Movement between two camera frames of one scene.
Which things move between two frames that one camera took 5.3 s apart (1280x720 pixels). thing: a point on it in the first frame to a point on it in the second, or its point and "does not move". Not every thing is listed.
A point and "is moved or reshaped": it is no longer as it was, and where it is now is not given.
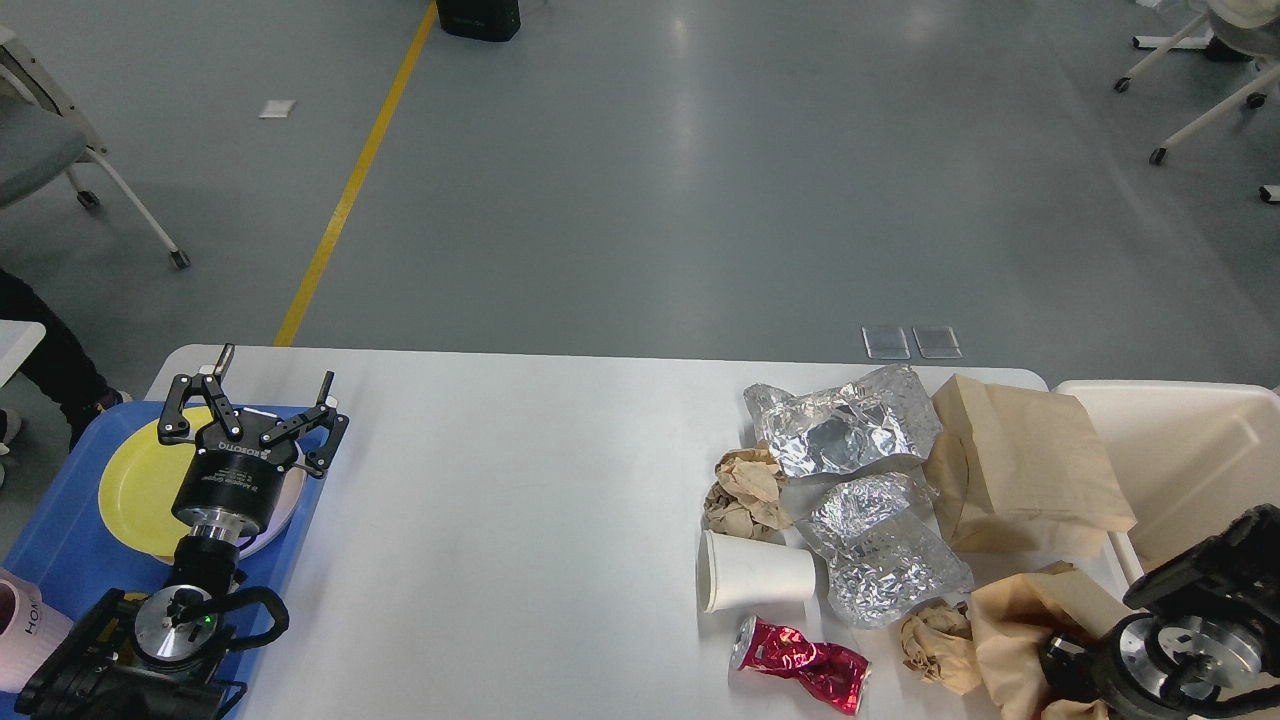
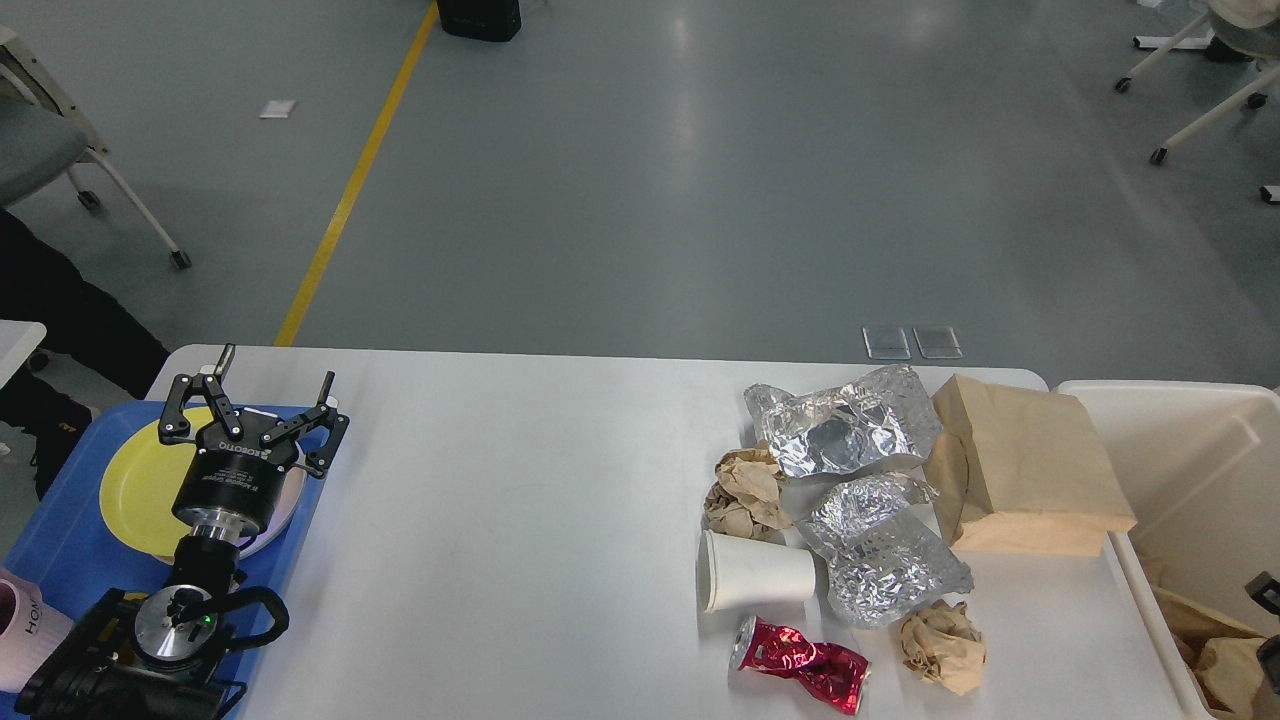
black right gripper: [1079, 672] to [1268, 654]
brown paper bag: [1010, 619] is moved or reshaped
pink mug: [30, 630] does not move
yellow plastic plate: [141, 481] does not move
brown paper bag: [1021, 471] does not move
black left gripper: [235, 485] does not move
